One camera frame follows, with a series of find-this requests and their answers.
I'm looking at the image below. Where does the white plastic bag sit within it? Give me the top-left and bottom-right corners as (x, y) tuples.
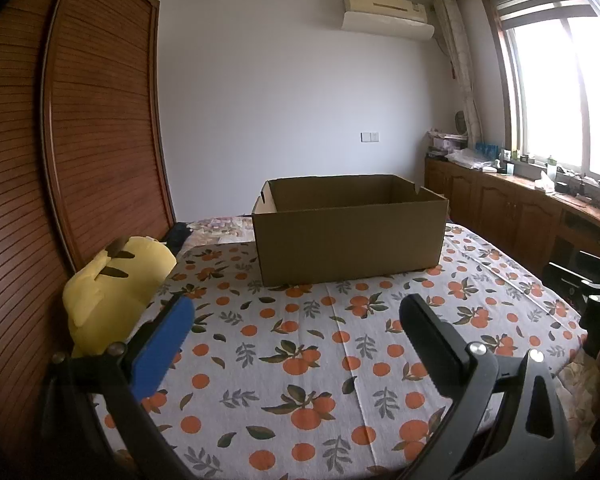
(447, 147), (501, 171)

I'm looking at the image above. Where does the white air conditioner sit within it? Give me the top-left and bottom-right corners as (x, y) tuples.
(341, 0), (436, 41)

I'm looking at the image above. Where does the pink floral quilt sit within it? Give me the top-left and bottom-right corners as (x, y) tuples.
(190, 216), (256, 246)

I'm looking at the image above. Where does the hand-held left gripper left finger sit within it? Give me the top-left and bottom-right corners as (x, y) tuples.
(40, 296), (196, 480)

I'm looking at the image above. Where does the long wooden cabinet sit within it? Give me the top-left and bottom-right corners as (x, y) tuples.
(424, 155), (600, 281)

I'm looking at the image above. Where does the dark cloth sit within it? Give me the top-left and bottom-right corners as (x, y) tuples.
(165, 221), (193, 251)

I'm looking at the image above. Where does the stack of small boxes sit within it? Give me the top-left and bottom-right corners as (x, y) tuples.
(427, 130), (468, 158)

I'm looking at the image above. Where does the brown cardboard box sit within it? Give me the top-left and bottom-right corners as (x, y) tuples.
(251, 174), (450, 288)

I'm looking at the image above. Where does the tan floral blanket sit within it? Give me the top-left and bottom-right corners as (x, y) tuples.
(555, 350), (600, 411)

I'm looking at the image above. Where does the pale patterned curtain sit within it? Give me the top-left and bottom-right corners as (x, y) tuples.
(432, 0), (483, 146)

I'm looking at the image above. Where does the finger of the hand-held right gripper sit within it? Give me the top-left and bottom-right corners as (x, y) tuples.
(547, 261), (590, 307)

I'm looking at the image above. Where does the orange print bedsheet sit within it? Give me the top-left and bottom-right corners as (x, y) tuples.
(87, 222), (588, 480)

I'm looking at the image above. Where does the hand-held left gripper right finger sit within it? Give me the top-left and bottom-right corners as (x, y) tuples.
(399, 293), (577, 480)

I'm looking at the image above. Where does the yellow plush toy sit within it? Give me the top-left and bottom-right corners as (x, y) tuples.
(62, 236), (177, 358)

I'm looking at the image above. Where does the wooden louvred wardrobe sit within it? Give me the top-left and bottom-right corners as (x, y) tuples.
(0, 0), (178, 461)

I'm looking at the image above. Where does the wooden framed window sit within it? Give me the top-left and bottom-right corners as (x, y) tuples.
(482, 0), (600, 186)

